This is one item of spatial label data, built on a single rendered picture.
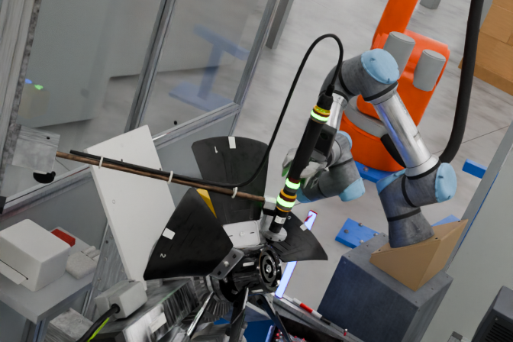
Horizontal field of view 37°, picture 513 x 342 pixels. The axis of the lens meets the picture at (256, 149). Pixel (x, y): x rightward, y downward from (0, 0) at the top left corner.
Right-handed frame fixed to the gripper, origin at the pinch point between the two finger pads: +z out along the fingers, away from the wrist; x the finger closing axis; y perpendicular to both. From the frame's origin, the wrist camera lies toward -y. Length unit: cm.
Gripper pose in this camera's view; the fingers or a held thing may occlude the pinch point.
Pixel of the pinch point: (295, 167)
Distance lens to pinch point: 186.0
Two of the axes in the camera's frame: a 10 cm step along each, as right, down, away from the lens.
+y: -3.2, 8.6, 4.0
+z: -4.3, 2.4, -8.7
